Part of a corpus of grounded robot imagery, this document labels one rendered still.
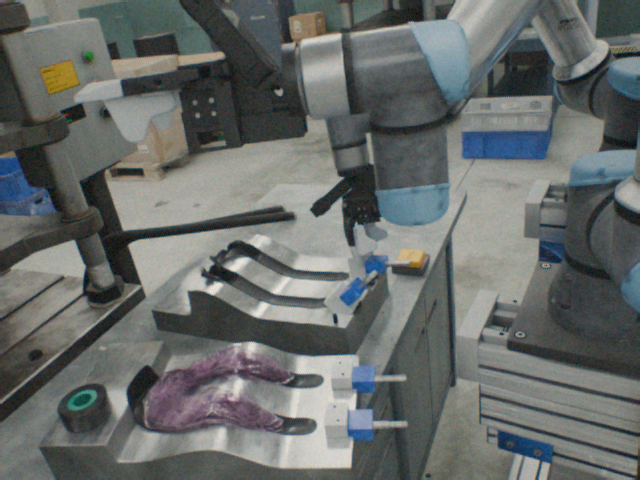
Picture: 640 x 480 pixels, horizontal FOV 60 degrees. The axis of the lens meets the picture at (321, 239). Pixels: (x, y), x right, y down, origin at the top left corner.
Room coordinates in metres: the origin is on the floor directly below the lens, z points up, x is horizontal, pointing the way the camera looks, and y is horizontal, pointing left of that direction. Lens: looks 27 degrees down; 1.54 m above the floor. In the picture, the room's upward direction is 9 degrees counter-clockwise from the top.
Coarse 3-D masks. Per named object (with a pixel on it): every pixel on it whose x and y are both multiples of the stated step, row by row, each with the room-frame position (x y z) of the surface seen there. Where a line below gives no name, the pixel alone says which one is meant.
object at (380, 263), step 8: (352, 256) 1.05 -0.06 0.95; (368, 256) 1.05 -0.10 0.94; (376, 256) 1.05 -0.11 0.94; (384, 256) 1.04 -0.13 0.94; (352, 264) 1.04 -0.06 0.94; (368, 264) 1.02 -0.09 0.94; (376, 264) 1.02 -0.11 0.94; (384, 264) 1.02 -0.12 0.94; (392, 264) 1.01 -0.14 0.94; (400, 264) 1.01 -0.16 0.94; (408, 264) 1.00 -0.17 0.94; (352, 272) 1.04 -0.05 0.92; (360, 272) 1.03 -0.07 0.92; (368, 272) 1.02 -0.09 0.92; (384, 272) 1.01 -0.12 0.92
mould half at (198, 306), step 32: (288, 256) 1.20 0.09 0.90; (192, 288) 1.06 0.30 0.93; (224, 288) 1.05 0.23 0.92; (288, 288) 1.07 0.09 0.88; (320, 288) 1.04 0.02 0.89; (384, 288) 1.09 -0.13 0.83; (160, 320) 1.11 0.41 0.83; (192, 320) 1.06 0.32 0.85; (224, 320) 1.02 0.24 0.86; (256, 320) 0.98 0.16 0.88; (288, 320) 0.94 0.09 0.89; (320, 320) 0.92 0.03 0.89; (352, 320) 0.91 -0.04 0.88; (288, 352) 0.95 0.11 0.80; (320, 352) 0.91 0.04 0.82; (352, 352) 0.89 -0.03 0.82
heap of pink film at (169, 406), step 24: (216, 360) 0.81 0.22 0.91; (240, 360) 0.80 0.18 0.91; (264, 360) 0.81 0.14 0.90; (168, 384) 0.79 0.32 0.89; (192, 384) 0.78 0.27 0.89; (168, 408) 0.73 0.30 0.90; (192, 408) 0.72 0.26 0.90; (216, 408) 0.69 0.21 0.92; (240, 408) 0.69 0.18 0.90; (264, 408) 0.71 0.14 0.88
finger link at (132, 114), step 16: (112, 80) 0.53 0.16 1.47; (160, 80) 0.53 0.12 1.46; (80, 96) 0.53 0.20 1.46; (96, 96) 0.53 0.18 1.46; (112, 96) 0.52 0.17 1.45; (128, 96) 0.52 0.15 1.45; (160, 96) 0.53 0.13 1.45; (112, 112) 0.53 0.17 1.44; (128, 112) 0.53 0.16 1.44; (144, 112) 0.53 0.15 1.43; (160, 112) 0.53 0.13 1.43; (128, 128) 0.52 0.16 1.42; (144, 128) 0.53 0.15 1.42
